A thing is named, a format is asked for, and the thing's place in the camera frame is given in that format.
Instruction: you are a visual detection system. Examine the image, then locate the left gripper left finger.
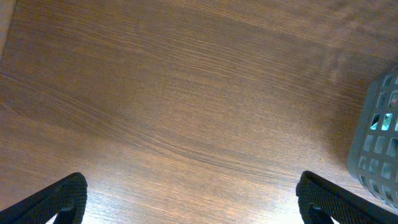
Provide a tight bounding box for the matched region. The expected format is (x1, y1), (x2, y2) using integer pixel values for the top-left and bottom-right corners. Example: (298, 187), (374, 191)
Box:
(1, 172), (88, 224)

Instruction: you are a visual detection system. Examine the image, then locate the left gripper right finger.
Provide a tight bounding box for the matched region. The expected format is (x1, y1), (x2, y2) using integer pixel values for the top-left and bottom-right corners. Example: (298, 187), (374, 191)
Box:
(296, 170), (397, 224)

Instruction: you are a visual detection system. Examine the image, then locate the grey plastic basket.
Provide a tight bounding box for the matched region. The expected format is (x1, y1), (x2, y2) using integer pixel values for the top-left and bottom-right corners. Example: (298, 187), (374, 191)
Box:
(346, 67), (397, 210)

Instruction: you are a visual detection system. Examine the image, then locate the teal snack packet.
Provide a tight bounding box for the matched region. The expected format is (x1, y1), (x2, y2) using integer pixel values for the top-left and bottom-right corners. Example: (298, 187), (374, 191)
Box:
(370, 91), (397, 131)

